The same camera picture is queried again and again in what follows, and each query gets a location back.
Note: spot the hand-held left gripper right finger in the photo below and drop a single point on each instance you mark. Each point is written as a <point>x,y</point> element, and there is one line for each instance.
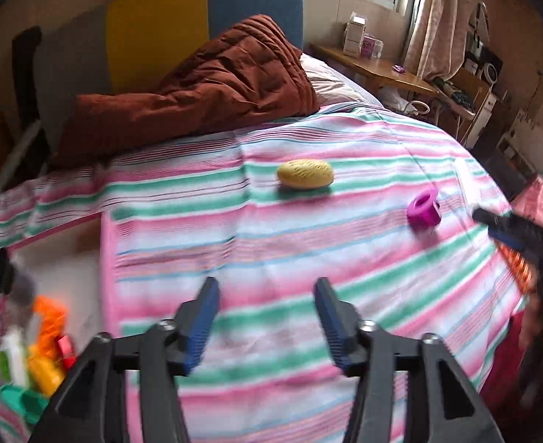
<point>333,332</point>

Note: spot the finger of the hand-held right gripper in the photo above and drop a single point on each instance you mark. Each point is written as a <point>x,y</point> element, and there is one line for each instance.
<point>506,233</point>

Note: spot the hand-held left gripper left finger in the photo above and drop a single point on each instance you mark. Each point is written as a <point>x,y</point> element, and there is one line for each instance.
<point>202,332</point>

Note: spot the red puzzle piece block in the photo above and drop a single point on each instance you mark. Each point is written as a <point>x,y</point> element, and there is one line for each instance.
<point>67,350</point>

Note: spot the orange linked cube blocks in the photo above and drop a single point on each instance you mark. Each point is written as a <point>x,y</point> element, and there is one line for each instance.
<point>52,327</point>

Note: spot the pink cardboard box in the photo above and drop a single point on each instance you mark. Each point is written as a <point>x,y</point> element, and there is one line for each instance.
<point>68,258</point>

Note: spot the green plastic toy piece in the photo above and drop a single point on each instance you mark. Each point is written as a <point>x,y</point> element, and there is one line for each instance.
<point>22,401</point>

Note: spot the pink cloth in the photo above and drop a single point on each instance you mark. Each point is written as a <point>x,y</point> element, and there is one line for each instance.
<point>541,205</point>

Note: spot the striped bed sheet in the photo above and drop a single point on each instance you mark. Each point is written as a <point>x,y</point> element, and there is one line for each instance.
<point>276,249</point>

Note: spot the cluttered wooden shelf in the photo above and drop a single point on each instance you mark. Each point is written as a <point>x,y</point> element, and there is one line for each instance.
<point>469,101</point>

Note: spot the yellow carved egg toy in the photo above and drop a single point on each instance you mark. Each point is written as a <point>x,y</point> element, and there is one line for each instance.
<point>306,174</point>

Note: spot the yellow plastic toy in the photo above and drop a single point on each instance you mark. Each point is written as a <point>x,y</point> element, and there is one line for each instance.
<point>45,374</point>

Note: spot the white and green plastic toy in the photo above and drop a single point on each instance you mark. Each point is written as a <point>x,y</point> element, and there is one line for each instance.
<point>15,355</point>

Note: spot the small purple item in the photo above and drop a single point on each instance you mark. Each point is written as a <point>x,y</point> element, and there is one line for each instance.
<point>398,68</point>

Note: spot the wooden desk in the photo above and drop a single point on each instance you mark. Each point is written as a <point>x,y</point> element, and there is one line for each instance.
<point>373,69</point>

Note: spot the beige curtain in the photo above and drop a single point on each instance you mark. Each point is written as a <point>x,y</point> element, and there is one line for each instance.
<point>437,18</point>

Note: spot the purple box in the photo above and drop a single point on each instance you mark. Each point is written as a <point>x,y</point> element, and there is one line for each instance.
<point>373,46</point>

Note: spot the pale pink pillow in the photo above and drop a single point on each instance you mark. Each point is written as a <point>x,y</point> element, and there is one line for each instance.
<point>331,83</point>

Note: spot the brown quilted blanket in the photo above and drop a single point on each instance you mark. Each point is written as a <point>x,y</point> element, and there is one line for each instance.
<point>197,87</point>

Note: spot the white carton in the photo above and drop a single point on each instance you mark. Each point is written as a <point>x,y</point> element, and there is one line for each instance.
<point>354,34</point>

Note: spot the yellow blue grey headboard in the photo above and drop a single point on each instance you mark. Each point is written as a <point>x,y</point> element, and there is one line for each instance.
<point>151,32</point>

